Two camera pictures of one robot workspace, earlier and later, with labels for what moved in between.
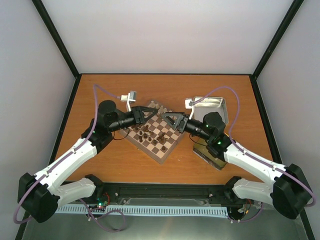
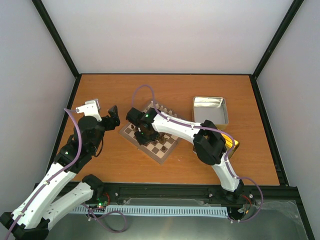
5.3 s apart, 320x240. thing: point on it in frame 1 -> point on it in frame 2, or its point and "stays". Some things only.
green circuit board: (102, 202) stays
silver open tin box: (215, 104) stays
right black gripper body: (181, 127) -> (146, 138)
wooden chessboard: (157, 137) stays
